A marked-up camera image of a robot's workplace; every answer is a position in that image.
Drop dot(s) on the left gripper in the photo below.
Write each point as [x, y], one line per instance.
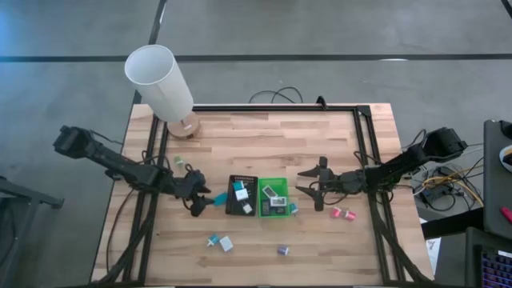
[185, 187]

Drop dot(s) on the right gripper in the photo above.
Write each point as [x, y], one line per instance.
[338, 182]

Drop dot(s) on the teal white wall charger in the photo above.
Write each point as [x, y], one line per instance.
[220, 198]
[294, 208]

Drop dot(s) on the purple white block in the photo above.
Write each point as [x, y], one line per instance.
[278, 201]

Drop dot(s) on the large white wall charger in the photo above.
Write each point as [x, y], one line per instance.
[241, 195]

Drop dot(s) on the dark blue white-edged device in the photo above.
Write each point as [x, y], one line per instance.
[269, 191]

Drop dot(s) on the teal white round charger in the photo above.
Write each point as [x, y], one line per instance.
[213, 240]

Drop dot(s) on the white cube USB charger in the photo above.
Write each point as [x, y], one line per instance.
[247, 208]

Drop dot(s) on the purple white wall charger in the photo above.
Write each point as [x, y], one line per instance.
[283, 250]

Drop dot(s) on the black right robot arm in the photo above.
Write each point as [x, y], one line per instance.
[400, 164]

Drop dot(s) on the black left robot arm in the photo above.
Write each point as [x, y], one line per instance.
[116, 162]

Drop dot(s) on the green plastic basket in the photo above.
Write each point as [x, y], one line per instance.
[282, 184]

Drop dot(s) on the black plastic basket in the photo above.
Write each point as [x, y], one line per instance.
[233, 210]

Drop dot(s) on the white shade wooden table lamp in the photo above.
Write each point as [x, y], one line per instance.
[160, 84]

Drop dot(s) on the black power brick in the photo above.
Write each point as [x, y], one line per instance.
[434, 194]

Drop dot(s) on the white paper sheet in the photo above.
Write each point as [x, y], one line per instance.
[433, 248]

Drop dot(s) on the grey metal stand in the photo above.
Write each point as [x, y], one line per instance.
[24, 198]

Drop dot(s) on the black side desk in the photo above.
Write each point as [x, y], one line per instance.
[494, 188]

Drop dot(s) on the white yellow desk object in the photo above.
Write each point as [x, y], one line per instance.
[507, 157]

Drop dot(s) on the black backlit keyboard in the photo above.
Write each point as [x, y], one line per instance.
[496, 268]

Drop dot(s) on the black aluminium rig frame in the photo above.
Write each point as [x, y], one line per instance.
[280, 108]

